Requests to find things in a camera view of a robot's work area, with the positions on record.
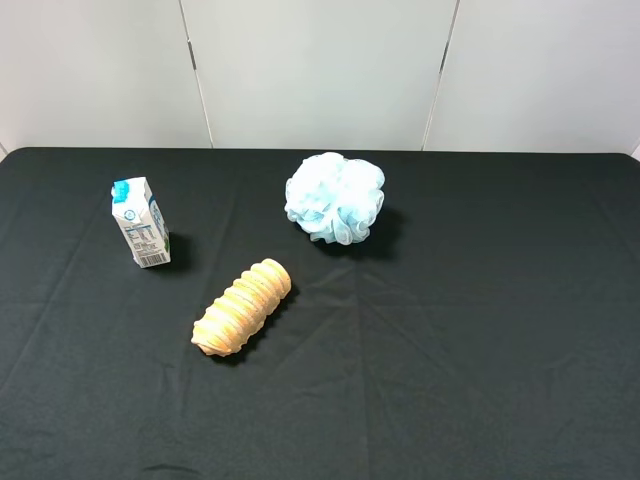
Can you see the light blue bath loofah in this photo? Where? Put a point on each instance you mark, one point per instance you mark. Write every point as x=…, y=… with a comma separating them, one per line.
x=335, y=199

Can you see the white blue milk carton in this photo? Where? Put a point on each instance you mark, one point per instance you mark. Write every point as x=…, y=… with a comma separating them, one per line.
x=136, y=211

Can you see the ridged orange bread loaf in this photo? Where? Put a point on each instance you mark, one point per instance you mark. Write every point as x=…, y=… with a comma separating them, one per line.
x=241, y=311

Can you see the black tablecloth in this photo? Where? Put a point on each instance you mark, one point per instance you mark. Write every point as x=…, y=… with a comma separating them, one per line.
x=487, y=329

